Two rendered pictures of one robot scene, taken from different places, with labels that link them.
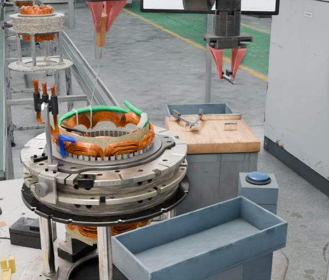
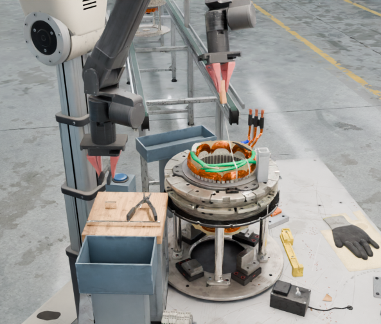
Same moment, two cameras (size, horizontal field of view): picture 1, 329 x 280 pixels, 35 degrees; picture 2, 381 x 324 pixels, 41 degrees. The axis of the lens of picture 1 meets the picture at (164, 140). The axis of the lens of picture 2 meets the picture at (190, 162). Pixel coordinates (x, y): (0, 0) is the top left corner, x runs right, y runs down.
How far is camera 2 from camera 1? 225 cm
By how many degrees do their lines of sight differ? 132
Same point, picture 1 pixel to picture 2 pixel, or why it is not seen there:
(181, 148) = (169, 165)
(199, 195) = not seen: hidden behind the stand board
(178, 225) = (184, 146)
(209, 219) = (167, 152)
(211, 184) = not seen: hidden behind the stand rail
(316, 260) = not seen: outside the picture
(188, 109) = (123, 268)
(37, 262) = (275, 268)
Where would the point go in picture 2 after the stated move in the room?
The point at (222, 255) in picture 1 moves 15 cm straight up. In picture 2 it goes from (171, 134) to (169, 92)
